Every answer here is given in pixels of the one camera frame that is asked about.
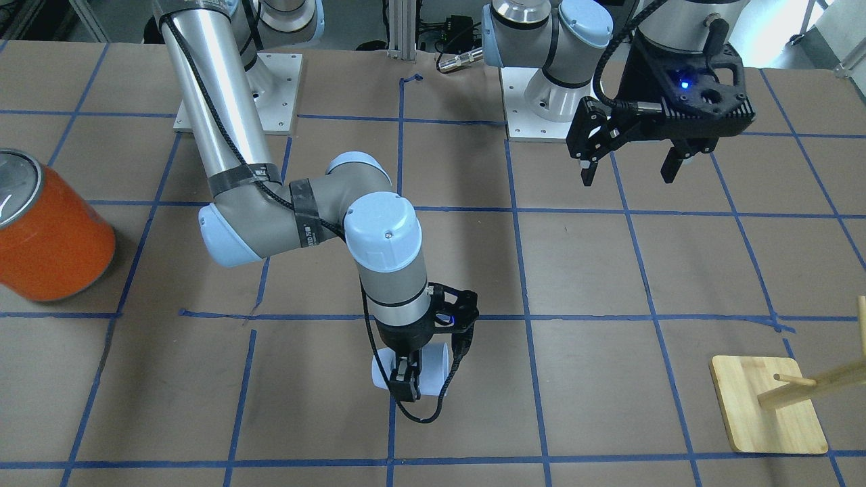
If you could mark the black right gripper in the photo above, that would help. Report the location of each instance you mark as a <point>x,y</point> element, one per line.
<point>399,336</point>

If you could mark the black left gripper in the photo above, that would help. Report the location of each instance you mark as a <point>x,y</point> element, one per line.
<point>643,74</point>

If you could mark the light blue plastic cup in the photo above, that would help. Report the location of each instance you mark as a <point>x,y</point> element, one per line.
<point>435,367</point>

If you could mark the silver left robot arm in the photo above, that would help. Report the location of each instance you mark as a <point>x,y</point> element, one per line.
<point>575,43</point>

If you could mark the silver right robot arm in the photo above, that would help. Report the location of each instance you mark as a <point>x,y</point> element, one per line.
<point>255,214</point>

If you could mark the black power adapter box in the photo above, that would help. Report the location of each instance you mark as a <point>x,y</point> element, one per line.
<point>459,35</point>

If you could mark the wooden mug tree stand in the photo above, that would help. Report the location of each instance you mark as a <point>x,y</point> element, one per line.
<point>767,402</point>

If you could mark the orange cylindrical can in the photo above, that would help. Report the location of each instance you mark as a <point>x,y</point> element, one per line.
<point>53,243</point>

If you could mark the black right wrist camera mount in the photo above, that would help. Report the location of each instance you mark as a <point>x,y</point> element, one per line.
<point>453,312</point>

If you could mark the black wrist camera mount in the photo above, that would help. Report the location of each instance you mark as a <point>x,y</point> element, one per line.
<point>699,97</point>
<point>453,312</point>

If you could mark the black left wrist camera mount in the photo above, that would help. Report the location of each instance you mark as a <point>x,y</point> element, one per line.
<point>699,97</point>

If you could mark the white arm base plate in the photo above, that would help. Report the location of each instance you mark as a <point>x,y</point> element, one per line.
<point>227,108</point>
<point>536,109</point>

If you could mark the silver cable connector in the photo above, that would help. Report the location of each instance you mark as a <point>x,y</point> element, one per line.
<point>462,60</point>

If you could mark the aluminium frame post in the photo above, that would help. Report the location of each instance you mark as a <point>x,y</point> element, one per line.
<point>401,19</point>

